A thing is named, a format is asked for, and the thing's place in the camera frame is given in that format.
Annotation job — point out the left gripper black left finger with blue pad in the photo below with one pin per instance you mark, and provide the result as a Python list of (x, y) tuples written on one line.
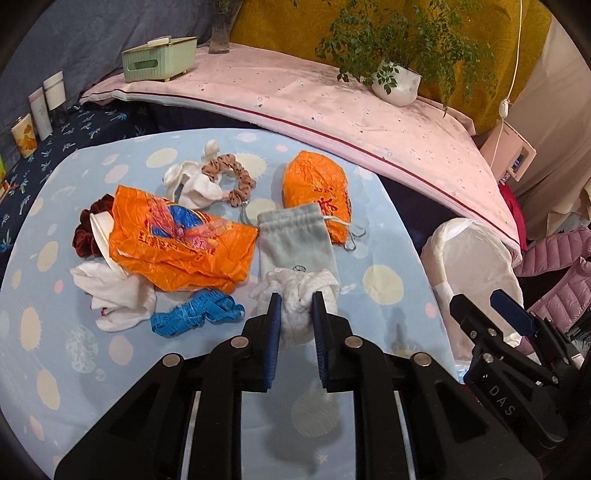
[(183, 417)]

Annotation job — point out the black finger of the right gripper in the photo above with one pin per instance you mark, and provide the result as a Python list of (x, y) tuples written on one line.
[(519, 392)]

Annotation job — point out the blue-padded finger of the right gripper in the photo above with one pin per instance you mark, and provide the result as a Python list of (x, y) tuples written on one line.
[(551, 346)]

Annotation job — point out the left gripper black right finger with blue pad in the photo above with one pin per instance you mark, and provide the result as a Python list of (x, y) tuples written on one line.
[(413, 419)]

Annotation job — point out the white sock with red trim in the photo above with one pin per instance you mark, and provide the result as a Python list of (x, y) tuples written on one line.
[(123, 302)]

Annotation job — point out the white tissue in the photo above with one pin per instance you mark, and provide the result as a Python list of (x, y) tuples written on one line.
[(296, 290)]

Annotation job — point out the large orange plastic bag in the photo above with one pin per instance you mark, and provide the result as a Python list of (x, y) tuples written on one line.
[(175, 248)]

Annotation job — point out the dark red velvet scrunchie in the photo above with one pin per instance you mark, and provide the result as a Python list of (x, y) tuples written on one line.
[(83, 240)]

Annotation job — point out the small orange plastic bag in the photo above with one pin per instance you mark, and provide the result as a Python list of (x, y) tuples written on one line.
[(314, 178)]

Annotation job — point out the white trash bag bin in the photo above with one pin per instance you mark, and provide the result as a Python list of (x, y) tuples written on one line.
[(464, 257)]

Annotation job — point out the pink down jacket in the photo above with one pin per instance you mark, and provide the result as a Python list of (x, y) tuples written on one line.
[(554, 277)]

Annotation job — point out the light blue dotted tablecloth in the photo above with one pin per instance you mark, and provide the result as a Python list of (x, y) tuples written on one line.
[(60, 372)]

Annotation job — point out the red garment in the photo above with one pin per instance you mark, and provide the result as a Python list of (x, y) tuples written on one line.
[(516, 212)]

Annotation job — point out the pink appliance box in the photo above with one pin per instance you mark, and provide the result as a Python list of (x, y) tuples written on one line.
[(507, 153)]

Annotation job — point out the pink quilted cover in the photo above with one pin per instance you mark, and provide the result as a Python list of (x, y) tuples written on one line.
[(420, 145)]

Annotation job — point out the beige curtain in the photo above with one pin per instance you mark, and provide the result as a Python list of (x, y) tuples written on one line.
[(553, 114)]

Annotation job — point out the red white paper cup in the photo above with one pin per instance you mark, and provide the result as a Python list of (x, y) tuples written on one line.
[(102, 225)]

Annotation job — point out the brown leopard scrunchie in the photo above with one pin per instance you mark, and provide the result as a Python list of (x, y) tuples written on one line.
[(227, 164)]

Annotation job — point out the mustard yellow blanket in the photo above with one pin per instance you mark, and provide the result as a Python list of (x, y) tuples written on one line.
[(516, 31)]

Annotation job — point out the navy patterned cloth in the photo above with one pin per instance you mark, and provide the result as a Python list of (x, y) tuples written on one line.
[(87, 125)]

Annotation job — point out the potted plant white pot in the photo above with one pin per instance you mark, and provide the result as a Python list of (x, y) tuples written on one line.
[(373, 43)]

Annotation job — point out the orange patterned cup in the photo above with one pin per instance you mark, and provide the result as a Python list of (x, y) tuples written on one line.
[(24, 135)]

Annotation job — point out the white cosmetic tube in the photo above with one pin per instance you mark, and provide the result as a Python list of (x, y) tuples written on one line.
[(40, 114)]

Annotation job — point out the white jar with lid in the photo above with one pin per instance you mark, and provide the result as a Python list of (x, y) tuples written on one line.
[(54, 90)]

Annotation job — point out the green tissue box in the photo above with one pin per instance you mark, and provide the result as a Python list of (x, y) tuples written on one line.
[(159, 59)]

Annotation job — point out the glass vase with flowers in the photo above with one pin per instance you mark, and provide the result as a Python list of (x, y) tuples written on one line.
[(224, 15)]

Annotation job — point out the grey drawstring pouch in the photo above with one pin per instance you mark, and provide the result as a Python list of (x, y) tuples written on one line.
[(295, 239)]

